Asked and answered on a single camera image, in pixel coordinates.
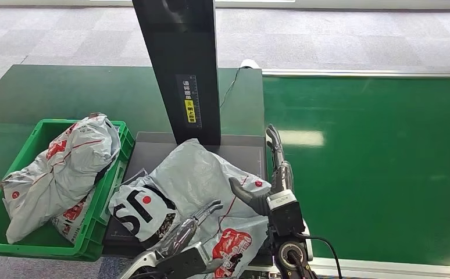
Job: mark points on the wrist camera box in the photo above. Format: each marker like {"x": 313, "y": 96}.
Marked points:
{"x": 284, "y": 211}
{"x": 182, "y": 263}

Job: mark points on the grey weighing platform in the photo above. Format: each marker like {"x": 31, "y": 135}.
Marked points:
{"x": 240, "y": 154}

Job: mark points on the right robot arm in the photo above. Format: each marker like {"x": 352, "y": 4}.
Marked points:
{"x": 290, "y": 254}

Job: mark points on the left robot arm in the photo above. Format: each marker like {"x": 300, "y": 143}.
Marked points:
{"x": 140, "y": 263}

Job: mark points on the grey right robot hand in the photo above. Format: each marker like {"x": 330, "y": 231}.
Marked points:
{"x": 281, "y": 177}

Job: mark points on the small white red courier bag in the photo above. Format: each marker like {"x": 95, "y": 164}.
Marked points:
{"x": 73, "y": 215}

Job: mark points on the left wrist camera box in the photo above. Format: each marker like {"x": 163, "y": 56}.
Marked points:
{"x": 182, "y": 263}

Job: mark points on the white conveyor roller end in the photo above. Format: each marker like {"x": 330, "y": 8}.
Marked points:
{"x": 250, "y": 63}

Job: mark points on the white red SF courier bag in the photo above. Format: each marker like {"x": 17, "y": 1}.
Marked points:
{"x": 194, "y": 173}

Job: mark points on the black yellow column label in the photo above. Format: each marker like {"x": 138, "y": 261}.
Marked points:
{"x": 189, "y": 100}

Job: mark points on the green plastic crate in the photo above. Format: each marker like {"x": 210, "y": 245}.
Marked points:
{"x": 92, "y": 233}

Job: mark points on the green conveyor belt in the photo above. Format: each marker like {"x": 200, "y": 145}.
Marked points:
{"x": 363, "y": 173}

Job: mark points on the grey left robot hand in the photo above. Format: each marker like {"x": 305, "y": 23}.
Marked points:
{"x": 180, "y": 235}

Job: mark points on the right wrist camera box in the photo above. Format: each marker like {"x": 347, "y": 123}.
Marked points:
{"x": 284, "y": 211}

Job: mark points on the black scanner column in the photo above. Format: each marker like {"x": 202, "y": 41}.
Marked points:
{"x": 171, "y": 57}

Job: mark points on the large white red courier bag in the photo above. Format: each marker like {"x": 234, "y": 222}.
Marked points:
{"x": 67, "y": 165}

